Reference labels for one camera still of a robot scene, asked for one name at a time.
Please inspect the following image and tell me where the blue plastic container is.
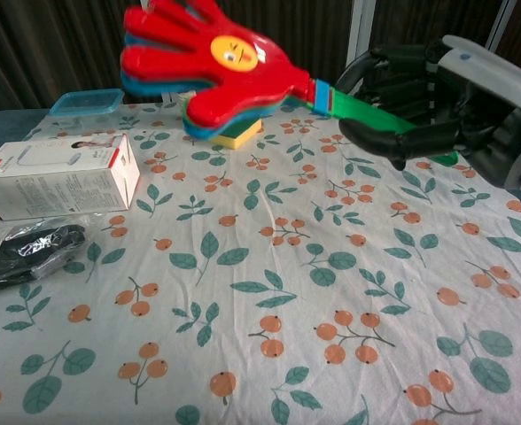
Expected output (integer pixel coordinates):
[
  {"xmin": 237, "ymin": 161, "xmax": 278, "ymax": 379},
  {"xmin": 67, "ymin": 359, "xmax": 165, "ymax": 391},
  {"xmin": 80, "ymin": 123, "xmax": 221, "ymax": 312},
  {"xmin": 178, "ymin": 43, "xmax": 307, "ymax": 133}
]
[{"xmin": 49, "ymin": 88, "xmax": 125, "ymax": 118}]

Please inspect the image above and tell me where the black packaged item in plastic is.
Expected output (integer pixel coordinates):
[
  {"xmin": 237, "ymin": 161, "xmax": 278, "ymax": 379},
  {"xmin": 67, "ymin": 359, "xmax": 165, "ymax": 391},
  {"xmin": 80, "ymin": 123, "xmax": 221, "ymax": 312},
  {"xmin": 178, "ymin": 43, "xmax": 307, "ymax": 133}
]
[{"xmin": 0, "ymin": 214, "xmax": 89, "ymax": 303}]

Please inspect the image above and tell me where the blue table cover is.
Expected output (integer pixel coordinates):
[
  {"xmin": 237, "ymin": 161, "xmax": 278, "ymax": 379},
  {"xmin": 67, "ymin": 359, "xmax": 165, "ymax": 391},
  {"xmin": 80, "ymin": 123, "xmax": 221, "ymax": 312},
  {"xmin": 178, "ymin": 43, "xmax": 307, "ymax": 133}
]
[{"xmin": 0, "ymin": 108, "xmax": 56, "ymax": 154}]

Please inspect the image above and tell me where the red hand clapper toy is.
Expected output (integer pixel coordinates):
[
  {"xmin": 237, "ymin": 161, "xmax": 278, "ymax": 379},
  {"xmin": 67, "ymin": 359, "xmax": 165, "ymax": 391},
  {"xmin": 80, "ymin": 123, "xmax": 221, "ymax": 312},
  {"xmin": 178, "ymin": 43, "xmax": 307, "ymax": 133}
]
[{"xmin": 119, "ymin": 0, "xmax": 459, "ymax": 167}]

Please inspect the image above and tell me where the dark folding screen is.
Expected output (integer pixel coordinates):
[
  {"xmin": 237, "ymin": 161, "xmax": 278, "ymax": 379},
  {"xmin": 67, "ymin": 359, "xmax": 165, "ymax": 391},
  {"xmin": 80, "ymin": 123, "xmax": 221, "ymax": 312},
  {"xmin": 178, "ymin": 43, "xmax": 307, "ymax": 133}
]
[{"xmin": 0, "ymin": 0, "xmax": 521, "ymax": 119}]

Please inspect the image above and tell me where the floral tablecloth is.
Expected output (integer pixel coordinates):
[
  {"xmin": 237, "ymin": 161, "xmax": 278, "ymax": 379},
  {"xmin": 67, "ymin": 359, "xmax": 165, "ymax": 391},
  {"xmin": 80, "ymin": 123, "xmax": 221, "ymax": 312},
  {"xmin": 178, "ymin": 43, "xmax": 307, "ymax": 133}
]
[{"xmin": 0, "ymin": 99, "xmax": 521, "ymax": 425}]

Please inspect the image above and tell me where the green yellow sponge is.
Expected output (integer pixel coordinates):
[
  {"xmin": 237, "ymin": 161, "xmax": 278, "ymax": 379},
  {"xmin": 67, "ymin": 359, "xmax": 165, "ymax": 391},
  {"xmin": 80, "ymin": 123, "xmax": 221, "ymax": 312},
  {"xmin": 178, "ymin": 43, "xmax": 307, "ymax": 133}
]
[{"xmin": 209, "ymin": 118, "xmax": 262, "ymax": 150}]

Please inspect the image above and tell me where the white product box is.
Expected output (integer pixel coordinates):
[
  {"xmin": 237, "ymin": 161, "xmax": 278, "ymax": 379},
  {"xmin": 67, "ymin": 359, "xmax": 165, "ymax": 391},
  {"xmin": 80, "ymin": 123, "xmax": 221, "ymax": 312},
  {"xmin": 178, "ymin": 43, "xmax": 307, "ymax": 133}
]
[{"xmin": 0, "ymin": 133, "xmax": 141, "ymax": 221}]

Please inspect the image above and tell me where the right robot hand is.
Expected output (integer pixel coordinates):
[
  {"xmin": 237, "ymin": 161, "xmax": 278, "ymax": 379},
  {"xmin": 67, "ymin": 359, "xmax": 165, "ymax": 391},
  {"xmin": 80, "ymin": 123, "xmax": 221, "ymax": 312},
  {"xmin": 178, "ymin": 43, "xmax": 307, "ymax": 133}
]
[{"xmin": 334, "ymin": 34, "xmax": 521, "ymax": 213}]

